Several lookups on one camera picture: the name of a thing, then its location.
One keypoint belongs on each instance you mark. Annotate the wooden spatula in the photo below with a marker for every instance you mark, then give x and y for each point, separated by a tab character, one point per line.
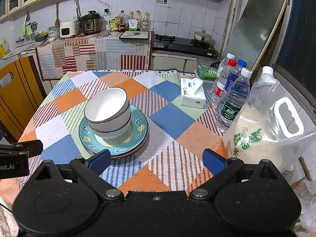
57	17

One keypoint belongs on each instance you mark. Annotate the blue cap water bottle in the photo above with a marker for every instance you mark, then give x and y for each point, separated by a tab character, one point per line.
234	75

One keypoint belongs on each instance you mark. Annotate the blue fried egg plate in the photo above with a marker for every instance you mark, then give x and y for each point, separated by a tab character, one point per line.
138	130

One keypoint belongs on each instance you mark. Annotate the wall power socket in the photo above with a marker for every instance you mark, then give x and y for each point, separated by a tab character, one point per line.
107	10

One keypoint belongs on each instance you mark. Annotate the clear glass bottle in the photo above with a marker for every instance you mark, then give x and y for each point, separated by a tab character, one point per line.
130	15

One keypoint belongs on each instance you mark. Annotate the yellow detergent bottle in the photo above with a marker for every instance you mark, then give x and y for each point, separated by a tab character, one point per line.
5	48

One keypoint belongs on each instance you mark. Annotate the dark window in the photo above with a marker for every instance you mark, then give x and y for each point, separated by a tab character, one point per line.
301	29

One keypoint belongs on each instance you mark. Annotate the white tissue pack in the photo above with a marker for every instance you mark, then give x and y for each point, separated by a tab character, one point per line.
191	96

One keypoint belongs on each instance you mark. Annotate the grey metal sheet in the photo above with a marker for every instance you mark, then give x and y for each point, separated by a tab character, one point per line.
256	29

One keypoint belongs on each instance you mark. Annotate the dark cutting board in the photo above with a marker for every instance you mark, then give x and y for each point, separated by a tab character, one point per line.
143	35

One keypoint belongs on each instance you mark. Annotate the kitchen knife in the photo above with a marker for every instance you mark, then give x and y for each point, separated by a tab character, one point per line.
132	34

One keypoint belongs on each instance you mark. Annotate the white bowl with dark rim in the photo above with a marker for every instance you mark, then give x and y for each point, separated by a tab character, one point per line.
106	106
118	126

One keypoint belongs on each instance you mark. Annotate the yellow wooden panel with cutout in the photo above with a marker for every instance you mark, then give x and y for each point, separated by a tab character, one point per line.
22	98

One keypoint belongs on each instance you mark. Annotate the white rice cooker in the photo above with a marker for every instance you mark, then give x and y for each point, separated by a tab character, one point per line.
69	29

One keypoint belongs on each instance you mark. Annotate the white cooking pot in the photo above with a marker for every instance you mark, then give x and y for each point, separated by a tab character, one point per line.
203	38

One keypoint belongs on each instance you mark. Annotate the checked orange blue tablecloth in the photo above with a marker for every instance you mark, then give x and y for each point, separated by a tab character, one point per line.
167	118

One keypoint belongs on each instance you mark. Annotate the black silver pressure cooker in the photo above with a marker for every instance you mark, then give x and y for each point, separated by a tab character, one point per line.
91	24

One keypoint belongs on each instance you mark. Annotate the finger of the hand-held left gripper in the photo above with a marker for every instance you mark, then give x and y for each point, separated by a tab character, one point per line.
27	147

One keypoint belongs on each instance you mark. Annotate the blue basin with dishes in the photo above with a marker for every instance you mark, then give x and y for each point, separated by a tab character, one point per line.
40	37

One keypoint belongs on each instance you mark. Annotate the crumpled clear plastic wrap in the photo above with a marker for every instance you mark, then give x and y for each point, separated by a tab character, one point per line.
306	202

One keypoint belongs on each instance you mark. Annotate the white green packet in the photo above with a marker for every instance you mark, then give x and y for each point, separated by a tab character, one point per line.
132	25

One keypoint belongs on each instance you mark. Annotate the red cap water bottle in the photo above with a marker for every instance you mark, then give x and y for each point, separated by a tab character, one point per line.
219	88

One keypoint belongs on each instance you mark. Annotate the green rag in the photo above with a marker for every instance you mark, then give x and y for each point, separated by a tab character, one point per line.
27	30

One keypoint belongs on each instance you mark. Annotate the stack of small bowls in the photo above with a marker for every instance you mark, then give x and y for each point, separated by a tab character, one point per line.
53	31

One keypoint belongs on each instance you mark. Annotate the white cap water bottle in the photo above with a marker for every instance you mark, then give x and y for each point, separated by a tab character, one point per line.
224	68

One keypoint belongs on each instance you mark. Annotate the black gas stove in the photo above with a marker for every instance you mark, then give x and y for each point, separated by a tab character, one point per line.
182	45

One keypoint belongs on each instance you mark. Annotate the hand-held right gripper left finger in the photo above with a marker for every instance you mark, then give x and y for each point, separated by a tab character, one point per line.
98	160

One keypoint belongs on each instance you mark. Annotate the striped patchwork counter cloth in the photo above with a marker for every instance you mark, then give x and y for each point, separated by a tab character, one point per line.
98	51

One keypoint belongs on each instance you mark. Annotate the metal faucet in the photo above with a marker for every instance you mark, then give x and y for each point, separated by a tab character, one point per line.
19	41

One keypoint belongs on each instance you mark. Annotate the cream lower cabinet doors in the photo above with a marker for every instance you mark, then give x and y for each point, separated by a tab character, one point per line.
170	61

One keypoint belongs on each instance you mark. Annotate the green plastic basket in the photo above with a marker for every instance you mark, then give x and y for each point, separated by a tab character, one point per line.
207	73

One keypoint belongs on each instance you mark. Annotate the green label water bottle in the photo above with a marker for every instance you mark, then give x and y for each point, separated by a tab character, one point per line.
232	106

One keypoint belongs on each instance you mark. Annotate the yellow oil bottle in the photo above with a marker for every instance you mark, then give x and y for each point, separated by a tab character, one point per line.
138	22
146	22

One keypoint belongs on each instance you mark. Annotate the yellow green seasoning packet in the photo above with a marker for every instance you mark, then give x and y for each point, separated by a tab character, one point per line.
114	24

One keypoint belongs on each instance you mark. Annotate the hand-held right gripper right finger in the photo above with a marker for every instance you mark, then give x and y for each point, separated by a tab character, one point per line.
213	161

